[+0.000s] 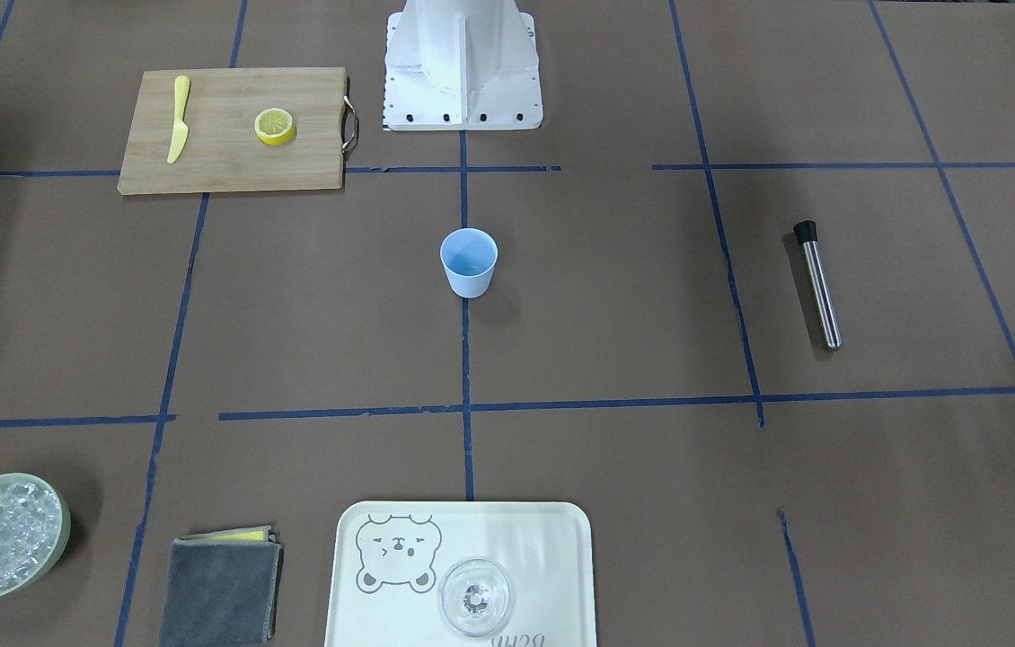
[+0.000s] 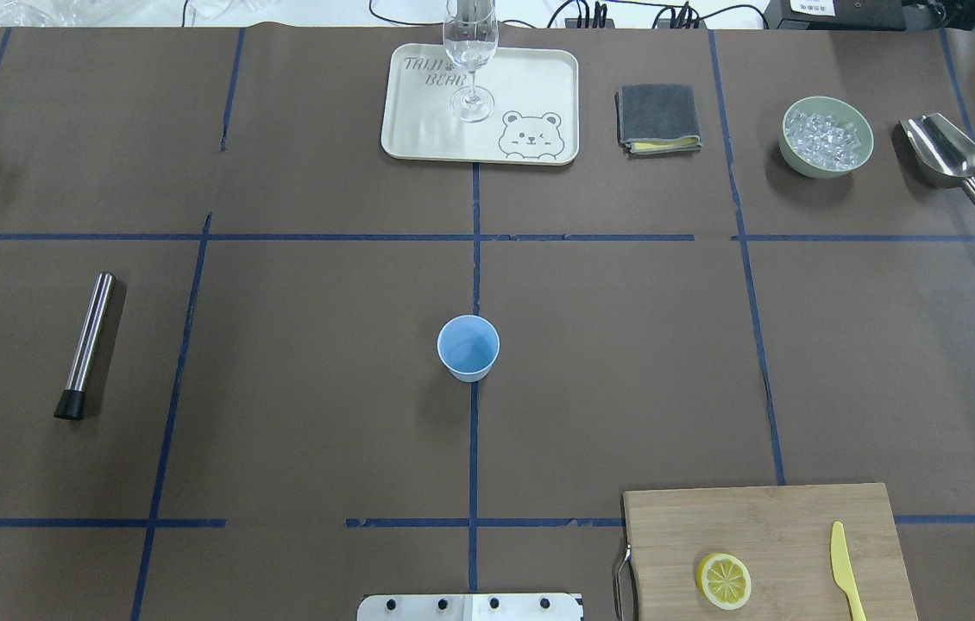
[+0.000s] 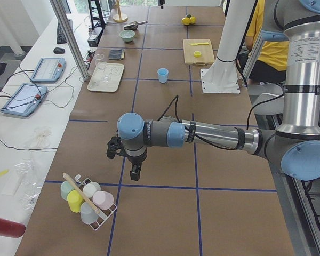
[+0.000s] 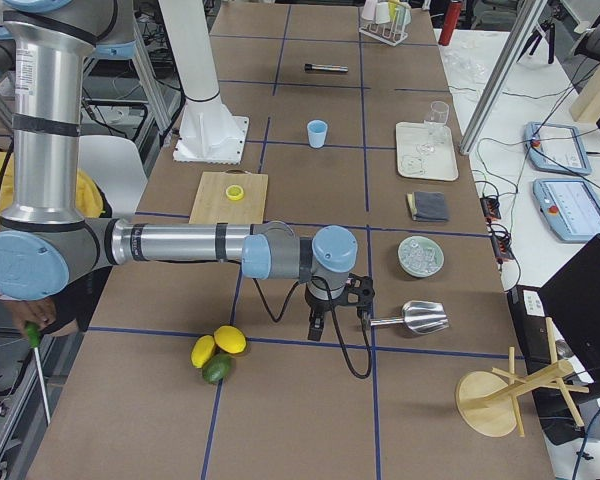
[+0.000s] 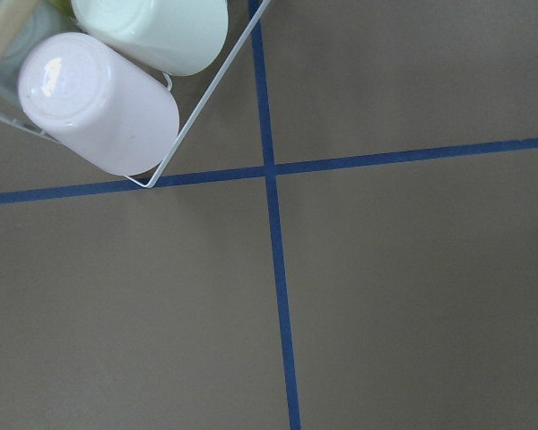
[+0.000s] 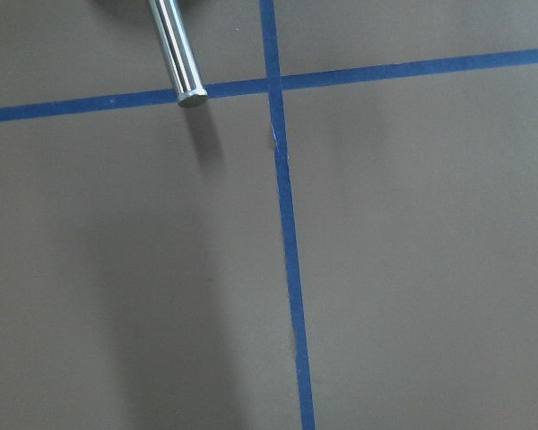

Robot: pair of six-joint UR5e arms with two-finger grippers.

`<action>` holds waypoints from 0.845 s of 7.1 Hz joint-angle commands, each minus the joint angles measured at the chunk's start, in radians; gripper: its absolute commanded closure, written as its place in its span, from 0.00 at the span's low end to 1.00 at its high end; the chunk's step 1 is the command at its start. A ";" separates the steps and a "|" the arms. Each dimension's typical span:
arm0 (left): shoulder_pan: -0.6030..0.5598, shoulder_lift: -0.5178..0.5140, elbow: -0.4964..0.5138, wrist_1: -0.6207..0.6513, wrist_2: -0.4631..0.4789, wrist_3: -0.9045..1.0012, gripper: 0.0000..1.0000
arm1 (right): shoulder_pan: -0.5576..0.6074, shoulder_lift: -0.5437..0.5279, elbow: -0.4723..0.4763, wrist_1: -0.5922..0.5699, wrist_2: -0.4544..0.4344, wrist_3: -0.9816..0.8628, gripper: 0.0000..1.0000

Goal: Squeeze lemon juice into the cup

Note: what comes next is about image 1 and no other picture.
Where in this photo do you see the yellow lemon slice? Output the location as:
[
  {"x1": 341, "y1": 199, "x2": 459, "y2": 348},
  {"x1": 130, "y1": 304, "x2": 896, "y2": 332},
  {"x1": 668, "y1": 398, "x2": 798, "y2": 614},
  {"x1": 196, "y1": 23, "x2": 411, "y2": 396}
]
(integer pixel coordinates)
[{"x1": 253, "y1": 107, "x2": 296, "y2": 145}]

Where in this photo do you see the steel muddler black cap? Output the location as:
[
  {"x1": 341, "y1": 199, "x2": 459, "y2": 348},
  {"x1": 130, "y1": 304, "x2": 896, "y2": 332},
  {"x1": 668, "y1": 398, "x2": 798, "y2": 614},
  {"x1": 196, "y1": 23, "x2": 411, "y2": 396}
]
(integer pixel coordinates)
[{"x1": 792, "y1": 220, "x2": 842, "y2": 351}]

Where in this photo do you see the light blue plastic cup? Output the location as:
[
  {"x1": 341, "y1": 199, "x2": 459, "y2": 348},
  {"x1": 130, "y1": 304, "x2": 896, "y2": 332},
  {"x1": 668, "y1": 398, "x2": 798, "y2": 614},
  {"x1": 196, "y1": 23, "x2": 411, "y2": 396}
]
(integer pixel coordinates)
[{"x1": 439, "y1": 227, "x2": 499, "y2": 299}]

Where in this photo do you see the white bear tray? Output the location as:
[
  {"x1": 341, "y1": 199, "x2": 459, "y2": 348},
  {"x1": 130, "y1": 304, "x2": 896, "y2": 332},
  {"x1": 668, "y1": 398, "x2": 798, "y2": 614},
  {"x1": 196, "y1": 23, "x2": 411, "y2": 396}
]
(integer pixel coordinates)
[{"x1": 324, "y1": 501, "x2": 598, "y2": 646}]

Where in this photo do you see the clear wine glass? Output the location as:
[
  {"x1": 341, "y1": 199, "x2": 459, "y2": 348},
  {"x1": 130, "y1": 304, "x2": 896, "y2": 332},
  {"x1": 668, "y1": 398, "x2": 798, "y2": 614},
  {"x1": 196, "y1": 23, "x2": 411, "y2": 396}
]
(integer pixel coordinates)
[{"x1": 438, "y1": 557, "x2": 516, "y2": 639}]

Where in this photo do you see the wooden cutting board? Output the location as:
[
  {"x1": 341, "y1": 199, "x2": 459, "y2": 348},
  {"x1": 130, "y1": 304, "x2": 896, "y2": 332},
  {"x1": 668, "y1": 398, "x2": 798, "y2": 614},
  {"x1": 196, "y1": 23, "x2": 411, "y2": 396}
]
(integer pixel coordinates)
[{"x1": 118, "y1": 66, "x2": 358, "y2": 196}]

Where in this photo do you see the folded grey cloth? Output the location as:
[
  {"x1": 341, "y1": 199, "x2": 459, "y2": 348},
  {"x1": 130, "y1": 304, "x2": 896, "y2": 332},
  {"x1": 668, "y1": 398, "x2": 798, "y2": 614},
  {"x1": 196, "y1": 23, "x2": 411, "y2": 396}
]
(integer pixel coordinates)
[{"x1": 158, "y1": 526, "x2": 282, "y2": 646}]

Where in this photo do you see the yellow plastic knife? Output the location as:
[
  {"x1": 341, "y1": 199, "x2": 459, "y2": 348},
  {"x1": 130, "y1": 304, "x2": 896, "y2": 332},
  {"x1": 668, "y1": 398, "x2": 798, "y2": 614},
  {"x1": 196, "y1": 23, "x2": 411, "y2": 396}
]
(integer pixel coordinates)
[{"x1": 166, "y1": 75, "x2": 191, "y2": 164}]

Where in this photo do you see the green bowl of ice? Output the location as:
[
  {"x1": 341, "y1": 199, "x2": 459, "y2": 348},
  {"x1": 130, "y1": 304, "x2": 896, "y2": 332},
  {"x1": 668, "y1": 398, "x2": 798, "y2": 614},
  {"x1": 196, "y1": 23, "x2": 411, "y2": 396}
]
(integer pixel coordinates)
[{"x1": 0, "y1": 474, "x2": 72, "y2": 597}]

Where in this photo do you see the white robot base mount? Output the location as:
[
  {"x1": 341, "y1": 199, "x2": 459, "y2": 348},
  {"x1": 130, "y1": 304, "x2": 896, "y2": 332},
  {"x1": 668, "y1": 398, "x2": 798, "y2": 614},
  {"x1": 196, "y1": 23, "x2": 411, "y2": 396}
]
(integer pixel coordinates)
[{"x1": 382, "y1": 1, "x2": 544, "y2": 132}]

